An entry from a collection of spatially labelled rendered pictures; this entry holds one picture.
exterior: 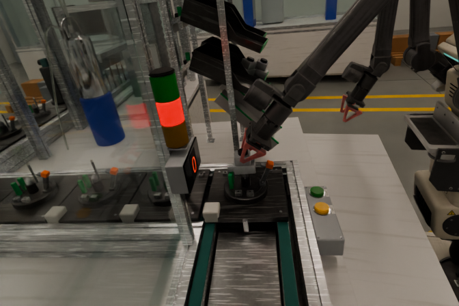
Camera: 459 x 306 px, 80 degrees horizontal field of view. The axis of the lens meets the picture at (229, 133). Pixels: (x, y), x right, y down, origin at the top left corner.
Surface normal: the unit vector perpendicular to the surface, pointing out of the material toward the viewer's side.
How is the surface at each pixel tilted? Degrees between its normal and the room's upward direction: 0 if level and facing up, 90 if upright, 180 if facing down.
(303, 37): 90
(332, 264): 0
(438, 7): 90
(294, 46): 90
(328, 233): 0
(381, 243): 0
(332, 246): 90
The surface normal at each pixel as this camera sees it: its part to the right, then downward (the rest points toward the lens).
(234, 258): -0.11, -0.88
